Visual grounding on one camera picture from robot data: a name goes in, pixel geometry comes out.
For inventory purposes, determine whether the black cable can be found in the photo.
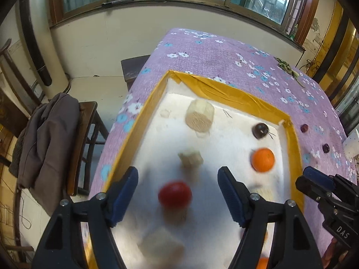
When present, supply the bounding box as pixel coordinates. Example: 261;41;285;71
0;179;33;230

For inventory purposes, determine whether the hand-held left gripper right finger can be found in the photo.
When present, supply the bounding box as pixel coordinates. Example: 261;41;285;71
217;166;323;269

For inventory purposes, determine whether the cream sugarcane chunk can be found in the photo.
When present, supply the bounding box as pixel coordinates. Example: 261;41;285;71
137;228;186;265
179;151;204;171
252;185;274;202
185;99;215;133

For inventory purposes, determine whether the purple floral tablecloth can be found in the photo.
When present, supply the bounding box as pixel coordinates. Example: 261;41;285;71
90;28;351;269

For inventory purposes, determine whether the red tomato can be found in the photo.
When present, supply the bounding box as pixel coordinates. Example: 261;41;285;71
158;181;193;209

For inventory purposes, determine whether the dark wooden chair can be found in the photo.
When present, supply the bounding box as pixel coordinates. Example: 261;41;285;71
0;38;45;113

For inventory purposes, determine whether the yellow door frame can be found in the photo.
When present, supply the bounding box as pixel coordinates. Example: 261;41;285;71
311;0;359;104

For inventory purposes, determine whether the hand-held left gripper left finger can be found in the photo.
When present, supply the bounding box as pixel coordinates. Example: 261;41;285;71
31;166;139;269

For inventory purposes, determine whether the grey-brown jacket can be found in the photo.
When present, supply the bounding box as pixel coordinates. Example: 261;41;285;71
8;92;80;216

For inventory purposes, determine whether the dark wooden stool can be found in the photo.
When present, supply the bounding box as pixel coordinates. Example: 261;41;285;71
120;54;152;91

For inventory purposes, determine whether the black pipe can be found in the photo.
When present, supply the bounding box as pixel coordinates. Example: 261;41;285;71
18;0;53;87

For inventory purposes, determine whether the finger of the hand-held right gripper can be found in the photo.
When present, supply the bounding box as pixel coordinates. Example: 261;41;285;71
295;176;341;206
303;166;359;195

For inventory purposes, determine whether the green leafy sprig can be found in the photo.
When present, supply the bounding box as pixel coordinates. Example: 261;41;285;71
273;57;306;89

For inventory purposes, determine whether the yellow-taped white foam tray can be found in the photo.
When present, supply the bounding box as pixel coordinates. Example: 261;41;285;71
84;70;305;269

